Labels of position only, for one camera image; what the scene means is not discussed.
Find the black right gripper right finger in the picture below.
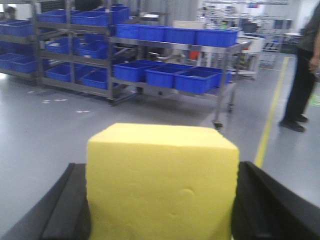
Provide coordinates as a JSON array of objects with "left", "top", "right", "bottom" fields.
[{"left": 231, "top": 161, "right": 320, "bottom": 240}]

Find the steel cart with bins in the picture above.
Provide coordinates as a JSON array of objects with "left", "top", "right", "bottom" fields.
[{"left": 109, "top": 31, "right": 252, "bottom": 131}]

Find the person in dark clothes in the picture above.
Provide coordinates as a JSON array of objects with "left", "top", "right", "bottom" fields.
[{"left": 279, "top": 5, "right": 320, "bottom": 133}]

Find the steel shelf rack left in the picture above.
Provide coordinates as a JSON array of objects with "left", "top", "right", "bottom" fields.
[{"left": 0, "top": 0, "right": 134, "bottom": 106}]

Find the yellow foam block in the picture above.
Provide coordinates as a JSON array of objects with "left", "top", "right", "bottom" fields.
[{"left": 86, "top": 123, "right": 240, "bottom": 240}]

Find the blue bin on cart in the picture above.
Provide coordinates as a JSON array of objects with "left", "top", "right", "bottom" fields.
[
  {"left": 174, "top": 69, "right": 220, "bottom": 94},
  {"left": 113, "top": 59, "right": 165, "bottom": 82},
  {"left": 145, "top": 63, "right": 194, "bottom": 89}
]

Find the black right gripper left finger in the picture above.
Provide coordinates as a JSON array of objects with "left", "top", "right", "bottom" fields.
[{"left": 1, "top": 163, "right": 91, "bottom": 240}]

